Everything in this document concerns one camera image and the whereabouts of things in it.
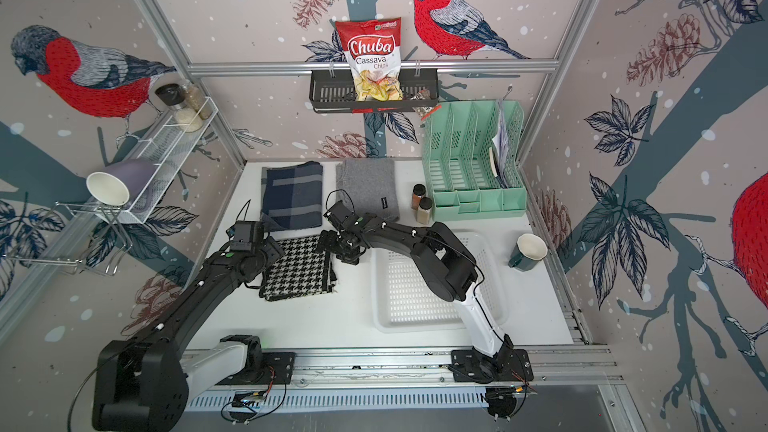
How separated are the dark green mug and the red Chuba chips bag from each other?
57 centimetres

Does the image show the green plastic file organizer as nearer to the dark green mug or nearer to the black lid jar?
the dark green mug

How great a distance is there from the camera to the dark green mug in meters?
0.84

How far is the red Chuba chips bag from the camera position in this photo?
0.81 m

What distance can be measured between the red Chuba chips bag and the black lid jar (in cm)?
48

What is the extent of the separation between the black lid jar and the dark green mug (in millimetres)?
1049
